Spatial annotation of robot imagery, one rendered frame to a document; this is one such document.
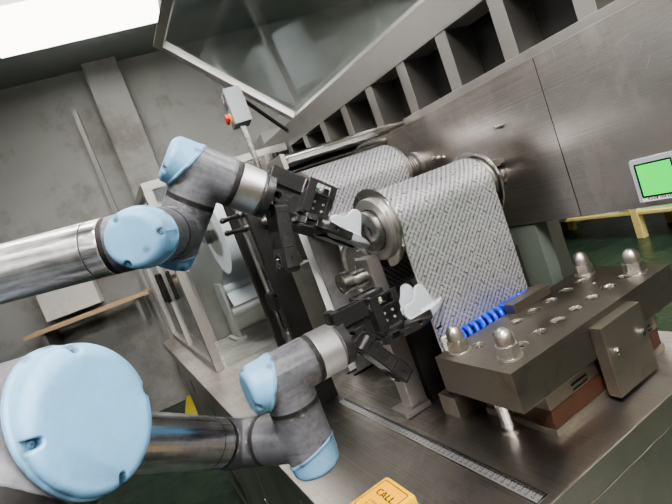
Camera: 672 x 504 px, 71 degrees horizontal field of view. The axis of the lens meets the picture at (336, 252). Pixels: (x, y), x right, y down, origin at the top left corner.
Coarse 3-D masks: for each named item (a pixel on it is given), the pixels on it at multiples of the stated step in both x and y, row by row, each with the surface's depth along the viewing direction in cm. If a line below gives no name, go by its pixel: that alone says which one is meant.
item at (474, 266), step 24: (480, 216) 87; (504, 216) 90; (432, 240) 82; (456, 240) 84; (480, 240) 87; (504, 240) 90; (432, 264) 82; (456, 264) 84; (480, 264) 86; (504, 264) 89; (432, 288) 81; (456, 288) 84; (480, 288) 86; (504, 288) 89; (456, 312) 83; (480, 312) 86
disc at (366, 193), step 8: (360, 192) 85; (368, 192) 82; (376, 192) 80; (360, 200) 86; (376, 200) 81; (384, 200) 79; (384, 208) 80; (392, 208) 78; (392, 216) 79; (400, 224) 78; (400, 232) 78; (400, 240) 79; (400, 248) 80; (392, 256) 83; (400, 256) 81; (384, 264) 86; (392, 264) 84
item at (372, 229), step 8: (368, 216) 81; (376, 216) 81; (368, 224) 82; (376, 224) 80; (368, 232) 83; (376, 232) 81; (384, 232) 81; (368, 240) 84; (376, 240) 82; (384, 240) 82; (368, 248) 85; (376, 248) 83
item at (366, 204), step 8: (368, 200) 82; (360, 208) 85; (368, 208) 83; (376, 208) 80; (384, 216) 79; (384, 224) 80; (392, 224) 79; (392, 232) 79; (392, 240) 80; (384, 248) 83; (392, 248) 81; (384, 256) 84
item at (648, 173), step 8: (664, 160) 70; (640, 168) 73; (648, 168) 72; (656, 168) 71; (664, 168) 70; (640, 176) 74; (648, 176) 73; (656, 176) 72; (664, 176) 71; (648, 184) 73; (656, 184) 72; (664, 184) 71; (648, 192) 74; (656, 192) 73; (664, 192) 72
